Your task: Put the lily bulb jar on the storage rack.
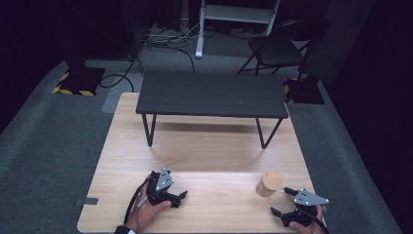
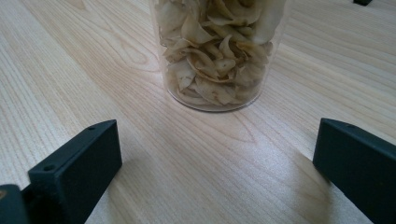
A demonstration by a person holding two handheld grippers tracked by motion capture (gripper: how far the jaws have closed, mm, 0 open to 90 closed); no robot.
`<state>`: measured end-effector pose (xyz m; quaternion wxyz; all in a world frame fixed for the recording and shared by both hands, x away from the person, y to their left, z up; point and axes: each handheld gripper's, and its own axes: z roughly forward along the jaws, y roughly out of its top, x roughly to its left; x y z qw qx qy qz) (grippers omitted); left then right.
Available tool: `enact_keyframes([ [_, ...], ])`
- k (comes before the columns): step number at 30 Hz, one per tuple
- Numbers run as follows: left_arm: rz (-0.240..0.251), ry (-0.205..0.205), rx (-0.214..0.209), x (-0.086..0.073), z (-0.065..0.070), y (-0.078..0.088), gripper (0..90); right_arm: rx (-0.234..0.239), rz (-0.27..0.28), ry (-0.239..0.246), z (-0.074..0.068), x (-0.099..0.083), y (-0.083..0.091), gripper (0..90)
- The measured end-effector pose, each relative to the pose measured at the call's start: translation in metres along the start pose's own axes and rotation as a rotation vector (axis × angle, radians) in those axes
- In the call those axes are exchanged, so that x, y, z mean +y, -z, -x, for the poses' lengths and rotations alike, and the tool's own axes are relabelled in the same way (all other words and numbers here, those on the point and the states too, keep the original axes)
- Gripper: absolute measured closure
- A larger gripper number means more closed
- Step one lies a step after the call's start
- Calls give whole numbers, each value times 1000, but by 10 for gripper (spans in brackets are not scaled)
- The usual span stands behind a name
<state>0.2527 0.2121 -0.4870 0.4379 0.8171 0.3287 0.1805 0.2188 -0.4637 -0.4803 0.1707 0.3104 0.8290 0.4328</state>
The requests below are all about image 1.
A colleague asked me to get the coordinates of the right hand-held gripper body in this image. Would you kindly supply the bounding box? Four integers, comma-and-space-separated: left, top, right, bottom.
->
281, 188, 330, 228

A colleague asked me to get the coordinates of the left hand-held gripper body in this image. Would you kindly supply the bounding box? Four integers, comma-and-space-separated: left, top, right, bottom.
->
145, 167, 179, 207

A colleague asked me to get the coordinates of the wooden cylinder cup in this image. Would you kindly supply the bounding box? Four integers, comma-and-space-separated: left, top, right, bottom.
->
255, 171, 283, 199

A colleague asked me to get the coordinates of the person's right hand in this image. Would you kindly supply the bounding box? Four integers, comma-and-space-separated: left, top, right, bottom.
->
287, 205, 327, 234

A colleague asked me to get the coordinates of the person's left hand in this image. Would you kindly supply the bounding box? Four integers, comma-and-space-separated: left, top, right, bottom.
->
124, 183, 172, 234

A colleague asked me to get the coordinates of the grey tape strip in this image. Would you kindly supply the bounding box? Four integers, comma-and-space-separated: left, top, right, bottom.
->
75, 196, 99, 207

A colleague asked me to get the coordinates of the striped black stand base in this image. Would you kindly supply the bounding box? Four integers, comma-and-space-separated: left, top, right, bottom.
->
282, 75, 326, 105
52, 66, 107, 98

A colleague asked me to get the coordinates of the black low shelf table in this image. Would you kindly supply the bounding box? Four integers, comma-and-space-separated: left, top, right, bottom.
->
135, 71, 289, 150

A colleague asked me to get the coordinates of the black folding chair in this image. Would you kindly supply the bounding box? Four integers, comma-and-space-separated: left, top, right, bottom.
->
236, 19, 331, 78

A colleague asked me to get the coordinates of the grey curtain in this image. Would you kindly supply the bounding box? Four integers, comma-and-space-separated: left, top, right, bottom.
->
304, 0, 378, 84

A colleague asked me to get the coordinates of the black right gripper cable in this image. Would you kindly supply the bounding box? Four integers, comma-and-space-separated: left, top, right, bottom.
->
297, 209, 329, 234

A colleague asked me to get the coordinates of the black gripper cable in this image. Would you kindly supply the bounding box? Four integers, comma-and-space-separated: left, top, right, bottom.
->
123, 175, 153, 226
297, 209, 329, 234

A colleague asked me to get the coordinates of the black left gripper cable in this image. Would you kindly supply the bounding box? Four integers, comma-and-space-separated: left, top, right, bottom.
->
123, 175, 153, 226

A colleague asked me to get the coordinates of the black floor cable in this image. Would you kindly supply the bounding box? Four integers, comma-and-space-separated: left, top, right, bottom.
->
98, 54, 144, 94

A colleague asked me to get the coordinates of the bundle of floor cables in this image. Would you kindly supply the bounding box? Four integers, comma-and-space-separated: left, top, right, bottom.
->
141, 21, 201, 74

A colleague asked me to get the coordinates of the white desk frame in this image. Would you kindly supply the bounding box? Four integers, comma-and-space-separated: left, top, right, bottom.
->
194, 0, 282, 59

